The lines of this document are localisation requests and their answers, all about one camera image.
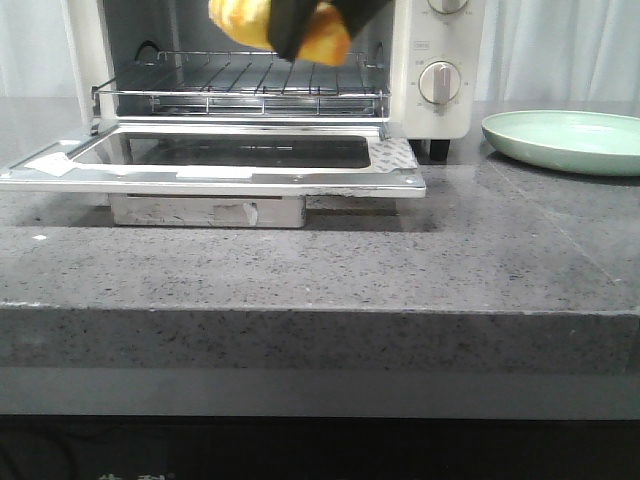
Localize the metal wire oven rack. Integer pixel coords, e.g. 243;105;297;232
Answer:
92;51;390;119

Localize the light green plate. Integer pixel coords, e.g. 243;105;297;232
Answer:
481;110;639;177

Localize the yellow striped bread roll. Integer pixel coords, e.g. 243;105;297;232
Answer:
208;1;352;66

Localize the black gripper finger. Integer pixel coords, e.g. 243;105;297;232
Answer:
267;0;334;61
333;0;390;39

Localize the glass oven door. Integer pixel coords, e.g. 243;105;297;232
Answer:
1;117;426;228

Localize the beige oven knob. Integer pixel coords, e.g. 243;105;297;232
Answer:
418;61;461;105
428;0;467;15

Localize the upper beige oven knob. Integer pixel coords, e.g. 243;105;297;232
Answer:
428;0;467;15

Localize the lower beige oven knob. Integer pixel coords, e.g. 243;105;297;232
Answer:
418;61;461;105

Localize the white Toshiba toaster oven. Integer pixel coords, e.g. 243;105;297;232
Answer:
62;1;485;161

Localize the white curtain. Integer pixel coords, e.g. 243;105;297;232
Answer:
1;1;639;103

